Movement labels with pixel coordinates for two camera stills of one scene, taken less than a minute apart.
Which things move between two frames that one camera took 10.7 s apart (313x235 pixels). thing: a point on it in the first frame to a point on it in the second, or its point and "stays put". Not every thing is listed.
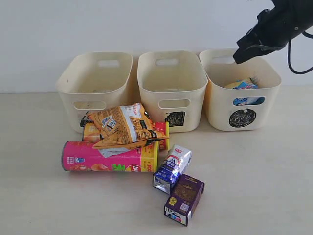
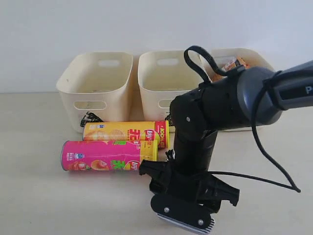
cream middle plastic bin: (172, 84) stays put
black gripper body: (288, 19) to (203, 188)
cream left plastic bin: (93, 82) stays put
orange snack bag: (123, 129) to (232, 64)
